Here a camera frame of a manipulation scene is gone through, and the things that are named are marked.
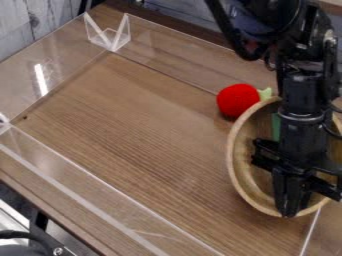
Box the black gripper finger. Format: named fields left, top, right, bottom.
left=272, top=166, right=304, bottom=218
left=297, top=177, right=313, bottom=212

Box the black gripper body bar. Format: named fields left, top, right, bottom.
left=252, top=139, right=342, bottom=201

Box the wooden bowl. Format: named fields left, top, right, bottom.
left=226, top=97, right=342, bottom=218

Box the red plush strawberry toy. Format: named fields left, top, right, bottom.
left=217, top=83, right=273, bottom=118

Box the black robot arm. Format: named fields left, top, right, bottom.
left=205, top=0, right=342, bottom=217

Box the green rectangular block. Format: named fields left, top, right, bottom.
left=272, top=113, right=281, bottom=142

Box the clear acrylic tray wall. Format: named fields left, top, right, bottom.
left=0, top=12, right=342, bottom=256

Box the clear acrylic corner bracket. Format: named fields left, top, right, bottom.
left=83, top=13, right=131, bottom=52

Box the black metal table frame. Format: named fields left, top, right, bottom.
left=30, top=210, right=78, bottom=256

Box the black cable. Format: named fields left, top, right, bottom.
left=0, top=229, right=51, bottom=256

